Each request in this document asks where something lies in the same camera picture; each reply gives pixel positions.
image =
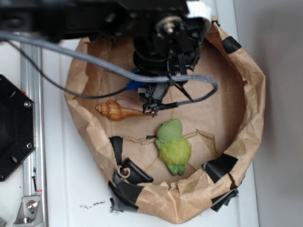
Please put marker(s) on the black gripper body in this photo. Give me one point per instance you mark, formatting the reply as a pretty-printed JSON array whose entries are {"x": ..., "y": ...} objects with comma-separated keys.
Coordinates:
[{"x": 172, "y": 50}]

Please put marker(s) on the blue textured ball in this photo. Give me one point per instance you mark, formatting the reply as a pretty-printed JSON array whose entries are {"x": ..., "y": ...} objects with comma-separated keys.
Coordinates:
[{"x": 133, "y": 85}]

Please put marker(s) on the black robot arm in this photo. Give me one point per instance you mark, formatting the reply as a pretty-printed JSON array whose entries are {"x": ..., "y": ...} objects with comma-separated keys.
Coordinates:
[{"x": 44, "y": 23}]

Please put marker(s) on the orange spiral seashell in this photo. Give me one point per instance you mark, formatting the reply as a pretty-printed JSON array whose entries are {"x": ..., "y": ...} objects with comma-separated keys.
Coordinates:
[{"x": 120, "y": 109}]

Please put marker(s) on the green plush frog toy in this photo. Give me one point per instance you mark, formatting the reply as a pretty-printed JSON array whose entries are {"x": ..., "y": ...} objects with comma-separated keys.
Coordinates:
[{"x": 174, "y": 149}]

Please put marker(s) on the brown paper bag bin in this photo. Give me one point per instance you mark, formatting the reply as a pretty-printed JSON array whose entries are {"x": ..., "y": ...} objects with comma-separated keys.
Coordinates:
[{"x": 225, "y": 132}]

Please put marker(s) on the aluminium extrusion rail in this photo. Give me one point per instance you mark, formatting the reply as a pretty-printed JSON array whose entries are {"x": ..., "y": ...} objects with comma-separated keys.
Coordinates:
[{"x": 34, "y": 178}]

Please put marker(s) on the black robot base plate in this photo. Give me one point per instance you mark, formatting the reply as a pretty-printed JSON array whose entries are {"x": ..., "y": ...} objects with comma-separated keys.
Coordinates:
[{"x": 16, "y": 128}]

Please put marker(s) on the metal corner bracket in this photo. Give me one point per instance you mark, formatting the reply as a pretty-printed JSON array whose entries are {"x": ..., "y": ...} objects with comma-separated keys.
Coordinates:
[{"x": 30, "y": 212}]

